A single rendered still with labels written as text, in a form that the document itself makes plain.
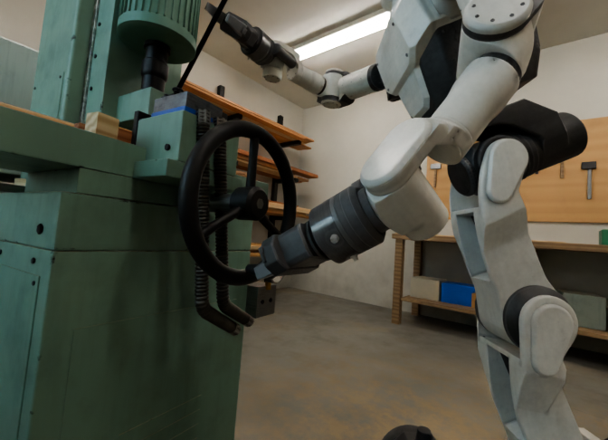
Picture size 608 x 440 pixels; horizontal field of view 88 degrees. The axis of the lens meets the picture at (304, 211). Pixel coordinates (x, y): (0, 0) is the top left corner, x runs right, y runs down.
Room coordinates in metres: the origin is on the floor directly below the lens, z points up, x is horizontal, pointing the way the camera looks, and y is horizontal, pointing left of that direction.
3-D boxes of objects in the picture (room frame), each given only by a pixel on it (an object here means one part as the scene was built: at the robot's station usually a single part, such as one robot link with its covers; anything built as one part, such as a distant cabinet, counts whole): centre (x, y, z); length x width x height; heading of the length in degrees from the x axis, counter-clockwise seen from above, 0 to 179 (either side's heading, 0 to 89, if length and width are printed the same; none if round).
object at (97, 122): (0.53, 0.36, 0.92); 0.04 x 0.03 x 0.04; 156
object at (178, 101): (0.62, 0.23, 0.99); 0.13 x 0.11 x 0.06; 148
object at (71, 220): (0.80, 0.49, 0.76); 0.57 x 0.45 x 0.09; 58
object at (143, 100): (0.75, 0.40, 1.03); 0.14 x 0.07 x 0.09; 58
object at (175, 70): (0.98, 0.49, 1.23); 0.09 x 0.08 x 0.15; 58
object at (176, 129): (0.62, 0.24, 0.91); 0.15 x 0.14 x 0.09; 148
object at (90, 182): (0.71, 0.34, 0.82); 0.40 x 0.21 x 0.04; 148
